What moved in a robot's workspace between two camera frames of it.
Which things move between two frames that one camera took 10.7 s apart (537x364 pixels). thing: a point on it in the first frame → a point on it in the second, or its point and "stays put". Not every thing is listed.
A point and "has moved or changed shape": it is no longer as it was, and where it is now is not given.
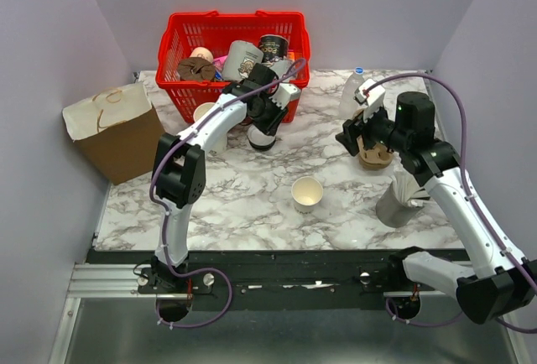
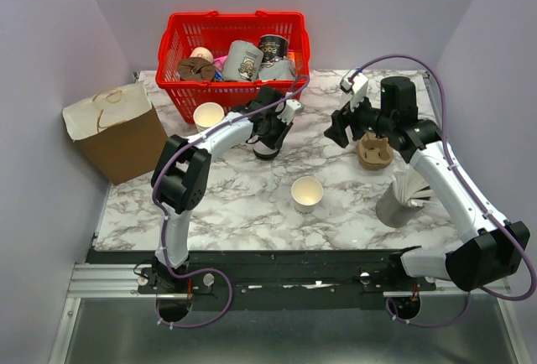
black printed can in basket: (273, 46) stays put
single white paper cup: (306, 191) stays put
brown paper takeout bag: (120, 129) stays put
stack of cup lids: (258, 139) has moved or changed shape
